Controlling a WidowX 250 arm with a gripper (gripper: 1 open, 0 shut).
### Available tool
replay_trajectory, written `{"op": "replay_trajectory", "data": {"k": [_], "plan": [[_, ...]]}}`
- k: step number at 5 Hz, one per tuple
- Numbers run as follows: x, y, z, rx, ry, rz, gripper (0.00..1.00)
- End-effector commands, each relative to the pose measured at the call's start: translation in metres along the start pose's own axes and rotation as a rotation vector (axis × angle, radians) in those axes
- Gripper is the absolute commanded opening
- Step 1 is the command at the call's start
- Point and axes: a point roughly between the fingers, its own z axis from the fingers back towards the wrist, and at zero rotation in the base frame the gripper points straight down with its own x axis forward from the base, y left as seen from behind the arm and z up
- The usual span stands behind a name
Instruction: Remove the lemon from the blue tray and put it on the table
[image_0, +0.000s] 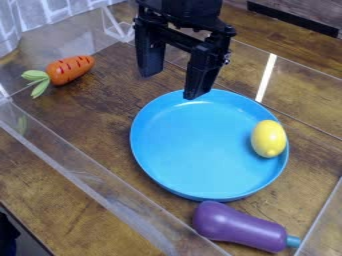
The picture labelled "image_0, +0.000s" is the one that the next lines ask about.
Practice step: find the yellow toy lemon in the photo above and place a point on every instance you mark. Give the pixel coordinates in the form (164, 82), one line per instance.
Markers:
(268, 139)

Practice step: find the purple toy eggplant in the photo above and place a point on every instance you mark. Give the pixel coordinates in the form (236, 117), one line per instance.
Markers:
(220, 223)

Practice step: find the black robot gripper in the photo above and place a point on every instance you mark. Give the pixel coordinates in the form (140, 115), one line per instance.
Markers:
(160, 18)

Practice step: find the orange toy carrot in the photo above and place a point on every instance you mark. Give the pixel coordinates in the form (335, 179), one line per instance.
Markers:
(59, 73)

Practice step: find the clear acrylic enclosure wall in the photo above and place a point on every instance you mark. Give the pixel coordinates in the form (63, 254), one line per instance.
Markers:
(69, 181)

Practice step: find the blue round tray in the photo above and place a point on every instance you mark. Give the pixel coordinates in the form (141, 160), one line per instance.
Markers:
(192, 146)

